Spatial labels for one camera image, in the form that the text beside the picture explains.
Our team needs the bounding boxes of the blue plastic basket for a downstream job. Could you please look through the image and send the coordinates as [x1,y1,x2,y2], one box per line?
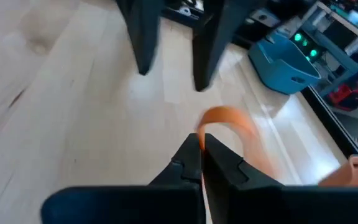
[248,30,322,95]

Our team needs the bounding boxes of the grey metal shelf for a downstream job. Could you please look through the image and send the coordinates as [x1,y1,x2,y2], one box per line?
[300,1,358,98]

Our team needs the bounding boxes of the red toolbox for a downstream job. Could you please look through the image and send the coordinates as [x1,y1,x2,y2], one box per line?
[327,83,358,112]

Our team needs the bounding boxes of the black device green lights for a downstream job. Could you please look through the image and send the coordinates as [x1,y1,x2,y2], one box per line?
[290,30,324,65]

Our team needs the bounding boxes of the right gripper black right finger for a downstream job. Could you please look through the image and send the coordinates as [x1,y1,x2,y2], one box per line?
[203,133,358,224]

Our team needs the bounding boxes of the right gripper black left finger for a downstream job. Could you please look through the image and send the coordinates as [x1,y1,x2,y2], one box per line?
[40,133,205,224]

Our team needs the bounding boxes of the single orange rubber band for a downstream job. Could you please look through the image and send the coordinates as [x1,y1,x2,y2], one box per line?
[196,105,277,180]

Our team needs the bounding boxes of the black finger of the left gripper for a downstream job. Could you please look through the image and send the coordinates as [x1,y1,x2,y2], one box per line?
[192,0,260,93]
[116,0,165,76]

